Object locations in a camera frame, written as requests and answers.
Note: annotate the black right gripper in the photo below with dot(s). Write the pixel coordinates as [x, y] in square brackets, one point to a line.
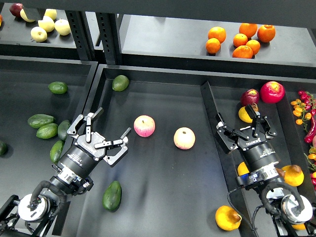
[256, 148]

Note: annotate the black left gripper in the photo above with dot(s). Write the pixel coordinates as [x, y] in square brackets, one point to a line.
[82, 157]

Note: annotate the dark green avocado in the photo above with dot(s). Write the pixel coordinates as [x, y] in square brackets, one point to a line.
[112, 196]

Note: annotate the yellow pear with brown stem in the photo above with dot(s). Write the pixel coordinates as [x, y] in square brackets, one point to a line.
[227, 218]

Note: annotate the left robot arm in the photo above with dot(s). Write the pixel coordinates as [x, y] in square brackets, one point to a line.
[34, 214]

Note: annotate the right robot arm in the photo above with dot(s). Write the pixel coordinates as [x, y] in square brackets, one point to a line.
[280, 200]

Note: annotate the yellow pear near red apples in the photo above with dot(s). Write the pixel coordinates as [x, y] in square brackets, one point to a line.
[243, 115]

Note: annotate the green avocado lower left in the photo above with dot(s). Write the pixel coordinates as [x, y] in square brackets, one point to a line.
[56, 151]

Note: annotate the green avocado left middle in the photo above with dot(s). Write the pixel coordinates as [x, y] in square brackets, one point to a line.
[47, 131]

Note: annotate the green avocado in centre tray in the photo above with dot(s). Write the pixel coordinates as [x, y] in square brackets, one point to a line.
[120, 83]

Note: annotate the green avocado upper left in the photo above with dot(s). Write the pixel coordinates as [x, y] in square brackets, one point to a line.
[58, 87]

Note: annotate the green avocado left top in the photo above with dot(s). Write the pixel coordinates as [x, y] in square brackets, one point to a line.
[39, 120]

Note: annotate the dark avocado at left edge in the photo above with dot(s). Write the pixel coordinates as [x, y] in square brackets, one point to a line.
[3, 148]

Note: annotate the yellow pear bottom right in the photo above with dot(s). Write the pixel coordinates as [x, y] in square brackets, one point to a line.
[299, 227]

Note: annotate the bright red apple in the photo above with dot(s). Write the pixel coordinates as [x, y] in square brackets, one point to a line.
[272, 92]

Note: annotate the pink red apple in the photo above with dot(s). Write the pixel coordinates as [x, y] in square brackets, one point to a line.
[144, 125]

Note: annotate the black right tray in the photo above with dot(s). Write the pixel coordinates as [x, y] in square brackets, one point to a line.
[223, 96]

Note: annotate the black tray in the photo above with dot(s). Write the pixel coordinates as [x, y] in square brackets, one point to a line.
[223, 96]
[23, 93]
[166, 191]

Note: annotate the pale yellow pink apple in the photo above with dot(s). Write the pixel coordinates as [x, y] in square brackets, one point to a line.
[184, 138]

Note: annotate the orange bottom front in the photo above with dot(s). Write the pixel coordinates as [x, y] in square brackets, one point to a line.
[243, 51]

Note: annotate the orange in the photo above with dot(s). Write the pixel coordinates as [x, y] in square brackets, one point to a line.
[240, 39]
[248, 29]
[266, 33]
[243, 51]
[254, 45]
[218, 33]
[212, 46]

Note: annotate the cherry tomato bunch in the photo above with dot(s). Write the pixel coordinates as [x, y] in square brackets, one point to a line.
[304, 107]

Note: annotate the red chili pepper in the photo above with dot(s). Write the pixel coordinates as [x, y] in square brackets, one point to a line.
[312, 132]

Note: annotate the black left tray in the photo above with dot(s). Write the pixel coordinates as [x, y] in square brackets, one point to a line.
[23, 93]

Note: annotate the orange right middle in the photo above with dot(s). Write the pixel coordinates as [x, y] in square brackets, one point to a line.
[254, 45]

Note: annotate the orange lower left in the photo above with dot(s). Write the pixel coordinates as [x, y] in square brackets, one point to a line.
[212, 46]

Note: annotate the orange centre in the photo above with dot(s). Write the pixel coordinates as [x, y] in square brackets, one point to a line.
[240, 39]

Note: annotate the black centre tray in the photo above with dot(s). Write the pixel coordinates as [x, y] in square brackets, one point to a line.
[166, 191]

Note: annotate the orange top left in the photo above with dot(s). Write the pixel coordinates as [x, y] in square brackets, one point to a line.
[218, 33]

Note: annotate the orange top middle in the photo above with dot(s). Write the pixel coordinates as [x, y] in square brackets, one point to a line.
[248, 29]

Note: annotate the orange top right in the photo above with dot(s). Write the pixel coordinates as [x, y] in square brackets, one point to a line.
[266, 33]

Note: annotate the pale yellow apple front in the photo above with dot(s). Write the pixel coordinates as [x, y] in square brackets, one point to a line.
[38, 34]

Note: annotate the pale yellow apple middle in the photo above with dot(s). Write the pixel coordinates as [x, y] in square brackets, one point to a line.
[47, 24]

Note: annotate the pale yellow apple back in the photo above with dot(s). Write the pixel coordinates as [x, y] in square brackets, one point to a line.
[52, 13]

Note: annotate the pale yellow apple partly hidden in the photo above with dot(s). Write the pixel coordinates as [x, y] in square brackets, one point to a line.
[25, 17]

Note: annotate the dark red apple on shelf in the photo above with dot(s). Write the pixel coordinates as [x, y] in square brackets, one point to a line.
[15, 9]

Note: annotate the dark avocado by tray wall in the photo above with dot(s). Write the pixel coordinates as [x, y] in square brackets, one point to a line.
[62, 129]

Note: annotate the black shelf upright post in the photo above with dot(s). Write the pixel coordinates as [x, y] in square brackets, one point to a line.
[108, 25]

